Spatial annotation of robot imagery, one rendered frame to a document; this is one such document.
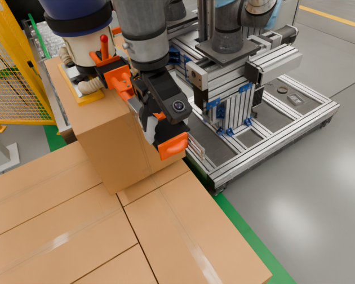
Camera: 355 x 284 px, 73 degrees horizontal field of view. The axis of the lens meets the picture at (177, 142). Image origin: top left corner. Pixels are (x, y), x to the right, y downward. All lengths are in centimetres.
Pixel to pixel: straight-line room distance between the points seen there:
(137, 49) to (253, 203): 157
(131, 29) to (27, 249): 116
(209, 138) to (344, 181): 102
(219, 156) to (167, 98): 138
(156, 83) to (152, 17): 11
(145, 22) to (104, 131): 54
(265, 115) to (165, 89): 172
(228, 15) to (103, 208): 105
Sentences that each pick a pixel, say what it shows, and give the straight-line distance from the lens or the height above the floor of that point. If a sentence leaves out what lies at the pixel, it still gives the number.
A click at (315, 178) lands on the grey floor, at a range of 208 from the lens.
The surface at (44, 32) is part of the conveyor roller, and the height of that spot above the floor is 55.
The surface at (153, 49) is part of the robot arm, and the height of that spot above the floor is 143.
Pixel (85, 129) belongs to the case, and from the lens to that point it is 86.
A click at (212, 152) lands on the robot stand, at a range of 181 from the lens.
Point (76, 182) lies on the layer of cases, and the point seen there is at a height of 54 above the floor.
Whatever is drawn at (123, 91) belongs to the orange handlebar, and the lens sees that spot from 73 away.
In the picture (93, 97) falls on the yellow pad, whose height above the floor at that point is 109.
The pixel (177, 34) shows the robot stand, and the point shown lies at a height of 96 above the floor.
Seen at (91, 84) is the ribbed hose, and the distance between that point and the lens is 91.
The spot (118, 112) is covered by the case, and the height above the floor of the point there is 107.
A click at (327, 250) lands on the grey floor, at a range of 185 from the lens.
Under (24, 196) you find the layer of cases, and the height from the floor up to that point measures 54.
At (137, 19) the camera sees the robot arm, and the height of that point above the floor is 148.
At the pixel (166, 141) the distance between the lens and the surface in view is 54.
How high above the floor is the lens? 162
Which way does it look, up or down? 48 degrees down
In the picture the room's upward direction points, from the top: 9 degrees counter-clockwise
